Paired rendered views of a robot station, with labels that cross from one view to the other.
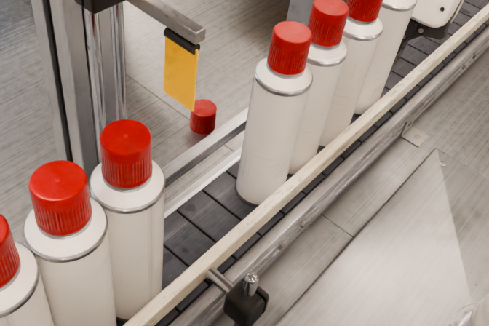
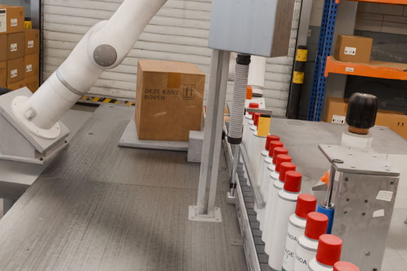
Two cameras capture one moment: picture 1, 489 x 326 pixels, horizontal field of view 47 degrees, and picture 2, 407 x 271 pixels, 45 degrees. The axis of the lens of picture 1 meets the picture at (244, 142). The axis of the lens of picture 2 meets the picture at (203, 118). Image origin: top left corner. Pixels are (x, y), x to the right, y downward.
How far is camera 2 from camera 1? 108 cm
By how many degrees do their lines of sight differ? 44
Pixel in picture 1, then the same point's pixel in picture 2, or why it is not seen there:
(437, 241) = (307, 180)
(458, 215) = (304, 175)
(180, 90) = (263, 132)
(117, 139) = (273, 137)
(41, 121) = (155, 205)
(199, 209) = (248, 194)
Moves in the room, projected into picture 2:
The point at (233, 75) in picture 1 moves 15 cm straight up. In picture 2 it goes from (191, 175) to (195, 132)
